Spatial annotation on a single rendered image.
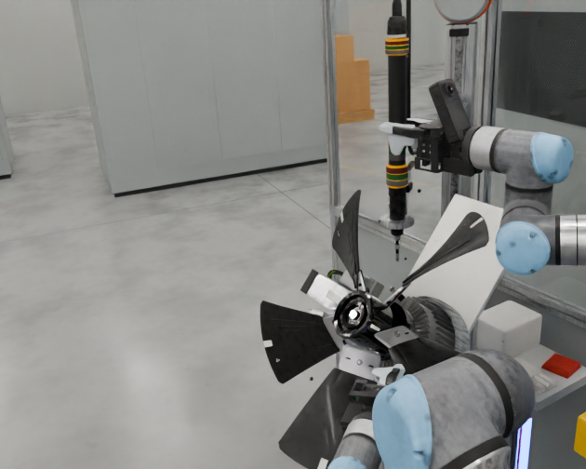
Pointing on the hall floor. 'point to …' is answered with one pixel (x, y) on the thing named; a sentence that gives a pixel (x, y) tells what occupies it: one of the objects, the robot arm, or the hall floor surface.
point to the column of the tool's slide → (461, 97)
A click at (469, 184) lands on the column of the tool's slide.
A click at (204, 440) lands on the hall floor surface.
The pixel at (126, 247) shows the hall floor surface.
